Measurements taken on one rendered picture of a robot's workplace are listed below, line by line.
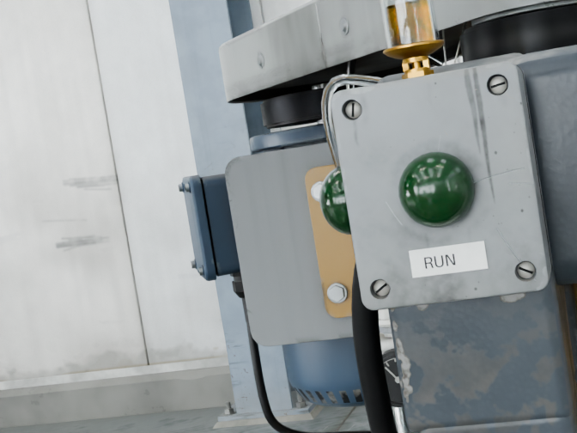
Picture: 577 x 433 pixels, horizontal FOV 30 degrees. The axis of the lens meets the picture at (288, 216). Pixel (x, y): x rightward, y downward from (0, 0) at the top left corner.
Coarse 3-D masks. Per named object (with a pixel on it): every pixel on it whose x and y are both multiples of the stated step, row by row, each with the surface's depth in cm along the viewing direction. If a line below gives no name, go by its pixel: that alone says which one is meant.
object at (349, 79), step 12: (432, 60) 81; (348, 72) 77; (336, 84) 59; (348, 84) 58; (360, 84) 58; (372, 84) 57; (324, 96) 60; (324, 108) 61; (324, 120) 62; (336, 144) 64; (336, 156) 65
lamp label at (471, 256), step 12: (420, 252) 43; (432, 252) 43; (444, 252) 43; (456, 252) 42; (468, 252) 42; (480, 252) 42; (420, 264) 43; (432, 264) 43; (444, 264) 43; (456, 264) 42; (468, 264) 42; (480, 264) 42; (420, 276) 43
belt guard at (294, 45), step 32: (320, 0) 76; (352, 0) 72; (448, 0) 61; (480, 0) 58; (512, 0) 57; (544, 0) 56; (576, 0) 57; (256, 32) 87; (288, 32) 82; (320, 32) 77; (352, 32) 72; (384, 32) 68; (448, 32) 76; (224, 64) 95; (256, 64) 88; (288, 64) 83; (320, 64) 78; (384, 64) 97; (256, 96) 104
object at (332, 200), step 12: (336, 168) 45; (324, 180) 45; (336, 180) 45; (324, 192) 45; (336, 192) 44; (324, 204) 45; (336, 204) 44; (324, 216) 46; (336, 216) 45; (348, 216) 44; (336, 228) 45; (348, 228) 45
